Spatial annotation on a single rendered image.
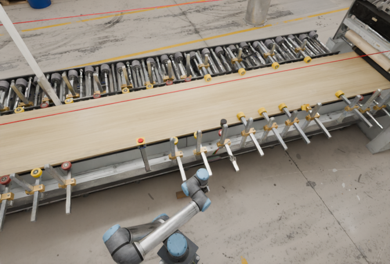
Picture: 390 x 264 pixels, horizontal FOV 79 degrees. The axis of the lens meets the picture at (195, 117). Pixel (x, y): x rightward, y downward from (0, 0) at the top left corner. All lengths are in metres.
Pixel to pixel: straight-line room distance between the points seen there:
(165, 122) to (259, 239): 1.67
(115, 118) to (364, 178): 3.23
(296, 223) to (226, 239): 0.85
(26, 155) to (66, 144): 0.35
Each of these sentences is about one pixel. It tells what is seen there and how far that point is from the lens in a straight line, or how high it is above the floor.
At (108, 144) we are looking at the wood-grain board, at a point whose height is 0.90.
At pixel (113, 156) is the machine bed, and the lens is 2.54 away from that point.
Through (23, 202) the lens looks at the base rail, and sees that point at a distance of 2.73.
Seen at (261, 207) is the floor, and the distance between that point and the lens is 3.15.
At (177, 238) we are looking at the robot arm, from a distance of 2.05.
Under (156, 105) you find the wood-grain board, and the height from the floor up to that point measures 0.90.
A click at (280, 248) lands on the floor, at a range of 3.09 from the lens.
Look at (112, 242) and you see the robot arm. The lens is 1.60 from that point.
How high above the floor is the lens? 2.88
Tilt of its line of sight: 51 degrees down
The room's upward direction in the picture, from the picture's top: 3 degrees clockwise
